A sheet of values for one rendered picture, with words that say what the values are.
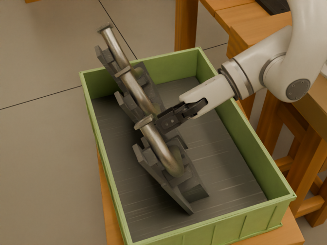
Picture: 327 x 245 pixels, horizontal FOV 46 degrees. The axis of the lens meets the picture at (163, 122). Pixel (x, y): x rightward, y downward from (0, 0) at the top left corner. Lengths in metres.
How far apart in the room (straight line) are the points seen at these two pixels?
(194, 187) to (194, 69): 0.52
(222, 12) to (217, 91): 0.95
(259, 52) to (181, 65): 0.61
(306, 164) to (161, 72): 0.60
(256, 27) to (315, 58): 0.88
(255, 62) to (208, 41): 2.24
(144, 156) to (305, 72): 0.35
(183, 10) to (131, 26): 1.17
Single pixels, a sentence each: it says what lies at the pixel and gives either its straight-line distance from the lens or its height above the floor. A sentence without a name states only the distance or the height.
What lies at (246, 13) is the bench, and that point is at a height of 0.88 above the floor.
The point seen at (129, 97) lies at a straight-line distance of 0.90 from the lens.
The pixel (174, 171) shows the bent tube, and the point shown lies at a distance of 0.82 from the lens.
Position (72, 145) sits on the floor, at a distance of 2.31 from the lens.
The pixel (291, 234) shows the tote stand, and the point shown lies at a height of 0.79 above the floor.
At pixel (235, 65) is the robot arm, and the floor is 1.28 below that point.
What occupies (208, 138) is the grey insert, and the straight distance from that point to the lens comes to 1.19.
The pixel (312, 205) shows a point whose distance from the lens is 1.87.
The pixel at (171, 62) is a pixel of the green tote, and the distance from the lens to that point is 1.32.
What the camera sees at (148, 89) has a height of 0.93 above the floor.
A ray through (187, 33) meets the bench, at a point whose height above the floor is 0.54.
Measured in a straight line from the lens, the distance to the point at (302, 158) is 1.46.
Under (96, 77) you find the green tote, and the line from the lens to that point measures 1.27.
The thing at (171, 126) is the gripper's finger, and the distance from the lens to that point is 0.74.
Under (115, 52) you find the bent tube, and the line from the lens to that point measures 1.03.
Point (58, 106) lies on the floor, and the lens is 2.54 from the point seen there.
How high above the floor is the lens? 1.76
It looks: 48 degrees down
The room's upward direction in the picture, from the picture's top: straight up
